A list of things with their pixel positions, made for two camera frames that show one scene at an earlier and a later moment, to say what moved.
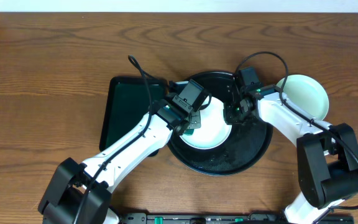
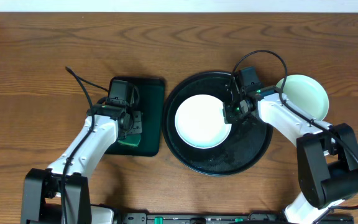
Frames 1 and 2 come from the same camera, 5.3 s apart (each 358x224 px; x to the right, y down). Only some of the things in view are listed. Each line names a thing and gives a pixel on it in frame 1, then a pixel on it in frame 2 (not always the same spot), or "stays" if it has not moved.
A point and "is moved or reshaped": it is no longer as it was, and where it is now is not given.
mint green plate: (307, 93) stays
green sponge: (188, 132) is moved or reshaped
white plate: (214, 131) stays
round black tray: (248, 144) stays
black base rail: (224, 218) stays
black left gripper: (193, 121) -> (137, 122)
